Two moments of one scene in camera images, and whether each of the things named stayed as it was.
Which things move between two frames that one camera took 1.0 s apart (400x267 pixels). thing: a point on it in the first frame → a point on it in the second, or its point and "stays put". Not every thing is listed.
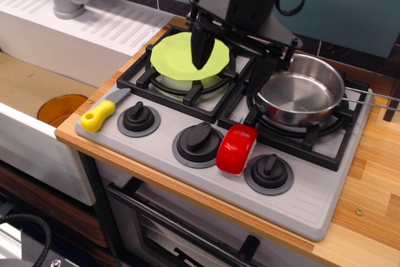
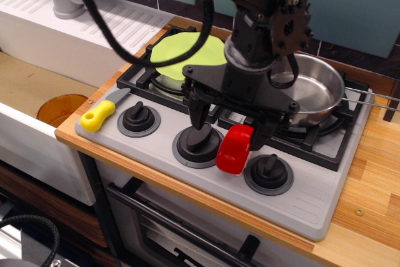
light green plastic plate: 172,57 stays put
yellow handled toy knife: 90,121 stays put
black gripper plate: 273,39 → 210,79
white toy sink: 43,56 stays put
